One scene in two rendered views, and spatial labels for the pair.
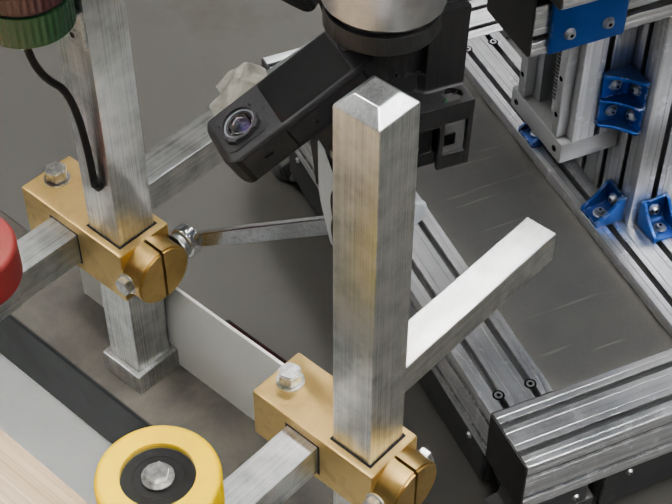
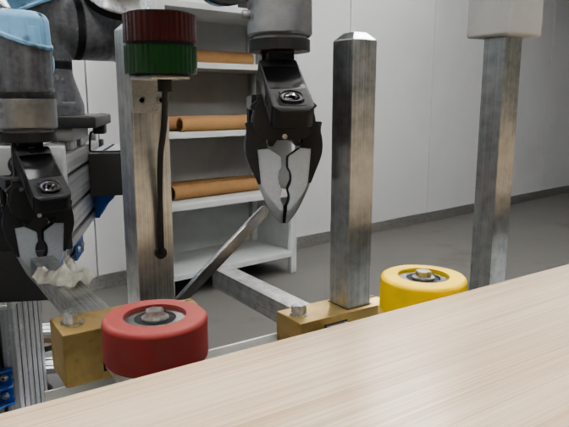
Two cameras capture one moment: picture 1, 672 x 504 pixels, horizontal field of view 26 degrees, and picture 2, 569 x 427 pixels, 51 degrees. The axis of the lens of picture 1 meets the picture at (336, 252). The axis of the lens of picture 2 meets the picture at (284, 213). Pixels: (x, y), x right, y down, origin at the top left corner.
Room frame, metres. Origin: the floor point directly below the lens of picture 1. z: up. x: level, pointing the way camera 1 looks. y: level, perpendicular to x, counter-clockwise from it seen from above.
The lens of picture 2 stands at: (0.52, 0.67, 1.07)
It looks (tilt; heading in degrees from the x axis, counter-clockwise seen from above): 11 degrees down; 284
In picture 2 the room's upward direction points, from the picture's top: straight up
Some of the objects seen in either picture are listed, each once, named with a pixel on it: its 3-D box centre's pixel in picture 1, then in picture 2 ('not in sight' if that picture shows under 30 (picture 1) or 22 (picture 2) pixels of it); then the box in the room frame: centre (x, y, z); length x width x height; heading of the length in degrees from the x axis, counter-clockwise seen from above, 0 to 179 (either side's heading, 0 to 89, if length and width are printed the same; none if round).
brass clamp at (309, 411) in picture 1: (343, 441); (334, 325); (0.63, -0.01, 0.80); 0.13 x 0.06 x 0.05; 48
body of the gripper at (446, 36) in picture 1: (388, 80); (278, 94); (0.70, -0.03, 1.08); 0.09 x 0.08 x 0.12; 114
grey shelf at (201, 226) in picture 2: not in sight; (213, 149); (1.79, -2.62, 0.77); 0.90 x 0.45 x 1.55; 54
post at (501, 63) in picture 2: not in sight; (493, 202); (0.44, -0.22, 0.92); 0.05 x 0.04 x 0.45; 48
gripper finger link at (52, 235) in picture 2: not in sight; (49, 250); (1.04, -0.04, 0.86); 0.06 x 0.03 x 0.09; 138
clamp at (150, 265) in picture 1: (102, 235); (131, 337); (0.79, 0.18, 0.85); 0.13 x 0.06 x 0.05; 48
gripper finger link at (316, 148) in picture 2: not in sight; (301, 145); (0.67, -0.02, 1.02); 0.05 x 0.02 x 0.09; 24
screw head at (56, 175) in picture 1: (56, 173); (72, 317); (0.83, 0.22, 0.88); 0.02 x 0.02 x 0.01
